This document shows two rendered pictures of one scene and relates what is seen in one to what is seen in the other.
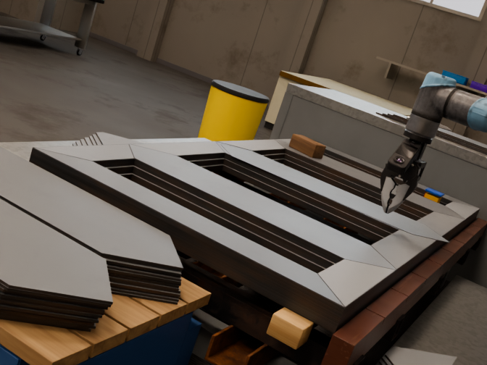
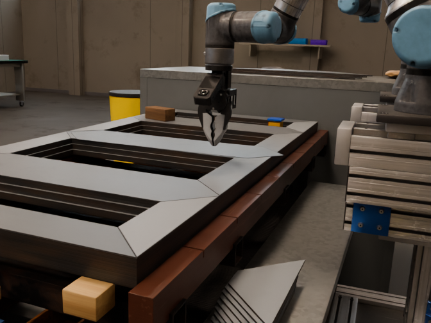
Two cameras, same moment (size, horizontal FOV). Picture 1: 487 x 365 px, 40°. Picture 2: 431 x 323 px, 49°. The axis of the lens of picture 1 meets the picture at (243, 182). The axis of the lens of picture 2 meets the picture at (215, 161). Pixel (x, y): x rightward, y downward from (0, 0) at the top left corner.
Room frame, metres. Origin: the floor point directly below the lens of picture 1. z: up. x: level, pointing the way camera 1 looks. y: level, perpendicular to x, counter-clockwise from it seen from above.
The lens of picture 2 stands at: (0.40, -0.30, 1.17)
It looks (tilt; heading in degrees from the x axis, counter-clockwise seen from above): 13 degrees down; 357
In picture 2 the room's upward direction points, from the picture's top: 2 degrees clockwise
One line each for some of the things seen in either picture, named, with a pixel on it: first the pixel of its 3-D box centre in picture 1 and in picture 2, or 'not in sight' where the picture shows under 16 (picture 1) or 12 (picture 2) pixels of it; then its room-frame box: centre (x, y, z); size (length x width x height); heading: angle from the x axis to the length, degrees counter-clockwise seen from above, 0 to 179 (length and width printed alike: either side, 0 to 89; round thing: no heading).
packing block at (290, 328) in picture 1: (290, 327); (89, 297); (1.05, -0.16, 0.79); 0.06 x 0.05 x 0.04; 66
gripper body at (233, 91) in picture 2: (410, 156); (219, 88); (1.67, -0.38, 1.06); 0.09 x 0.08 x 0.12; 156
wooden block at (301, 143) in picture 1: (306, 145); (160, 113); (2.40, -0.18, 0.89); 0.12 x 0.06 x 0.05; 48
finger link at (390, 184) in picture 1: (388, 193); (211, 127); (1.67, -0.36, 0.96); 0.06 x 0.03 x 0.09; 156
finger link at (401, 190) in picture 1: (400, 198); (222, 128); (1.66, -0.39, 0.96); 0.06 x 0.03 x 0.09; 156
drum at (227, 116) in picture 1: (226, 134); (133, 129); (5.04, 0.24, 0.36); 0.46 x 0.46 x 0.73
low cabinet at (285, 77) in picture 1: (352, 121); not in sight; (9.01, -1.13, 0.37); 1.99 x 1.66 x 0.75; 158
